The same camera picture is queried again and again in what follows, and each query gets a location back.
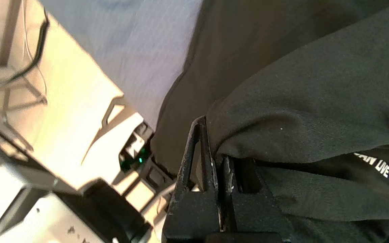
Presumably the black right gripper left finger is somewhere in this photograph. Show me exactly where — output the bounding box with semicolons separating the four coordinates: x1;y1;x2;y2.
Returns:
162;116;222;243

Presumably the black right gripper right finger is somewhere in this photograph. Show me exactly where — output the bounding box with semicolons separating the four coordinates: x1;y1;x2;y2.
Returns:
222;155;293;234

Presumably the black t-shirt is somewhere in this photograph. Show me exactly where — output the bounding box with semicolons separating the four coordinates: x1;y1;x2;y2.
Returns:
151;0;389;243

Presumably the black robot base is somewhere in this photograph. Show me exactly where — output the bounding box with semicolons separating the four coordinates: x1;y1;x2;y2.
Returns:
0;115;176;243

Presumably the blue bed sheet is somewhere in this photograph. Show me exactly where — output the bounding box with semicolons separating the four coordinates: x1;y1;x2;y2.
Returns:
39;0;203;130

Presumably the thick black braided cable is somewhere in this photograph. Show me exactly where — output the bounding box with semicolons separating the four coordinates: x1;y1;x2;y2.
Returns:
0;13;50;93

